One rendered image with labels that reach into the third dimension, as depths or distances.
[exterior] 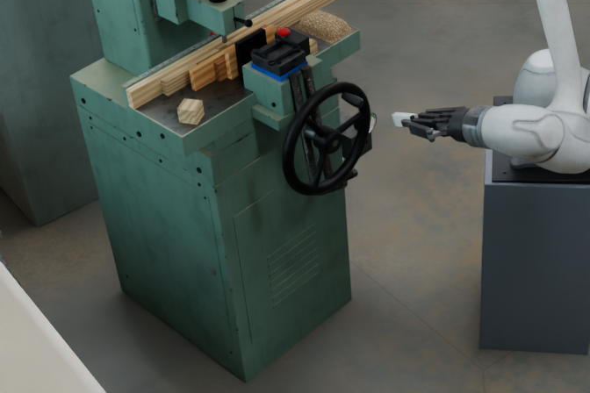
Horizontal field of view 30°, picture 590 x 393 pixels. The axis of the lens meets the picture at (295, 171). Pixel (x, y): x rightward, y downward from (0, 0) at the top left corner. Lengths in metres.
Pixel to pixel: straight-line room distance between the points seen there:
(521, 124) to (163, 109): 0.86
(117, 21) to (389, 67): 1.70
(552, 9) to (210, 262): 1.11
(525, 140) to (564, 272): 0.83
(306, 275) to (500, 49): 1.68
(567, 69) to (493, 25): 2.23
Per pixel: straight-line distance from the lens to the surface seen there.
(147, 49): 2.82
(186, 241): 2.91
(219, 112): 2.56
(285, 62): 2.52
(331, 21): 2.80
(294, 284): 3.05
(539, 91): 2.70
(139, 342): 3.30
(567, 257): 2.94
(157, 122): 2.56
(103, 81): 2.94
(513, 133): 2.22
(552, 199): 2.81
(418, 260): 3.45
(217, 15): 2.64
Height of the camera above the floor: 2.34
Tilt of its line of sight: 38 degrees down
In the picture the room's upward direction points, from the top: 6 degrees counter-clockwise
